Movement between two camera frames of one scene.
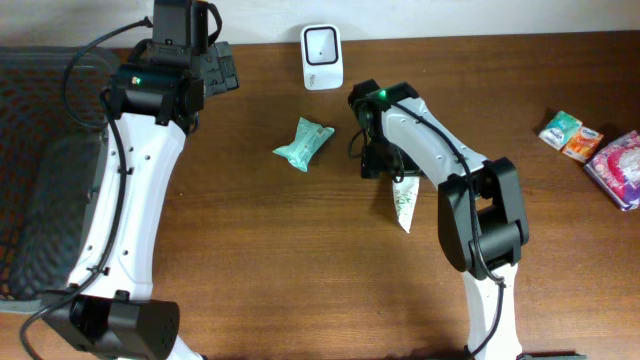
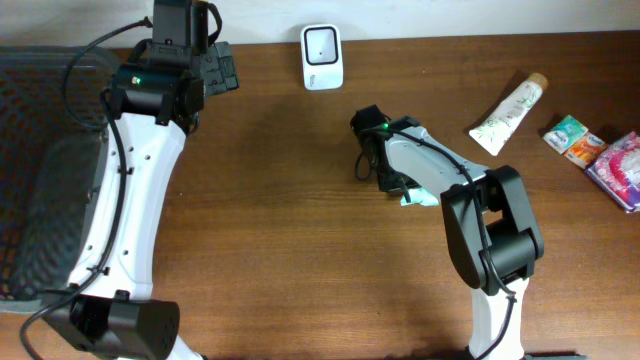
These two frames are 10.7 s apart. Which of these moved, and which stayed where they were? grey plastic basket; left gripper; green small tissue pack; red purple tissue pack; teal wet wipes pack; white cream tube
Moved: white cream tube; green small tissue pack; teal wet wipes pack
Stayed: left gripper; red purple tissue pack; grey plastic basket
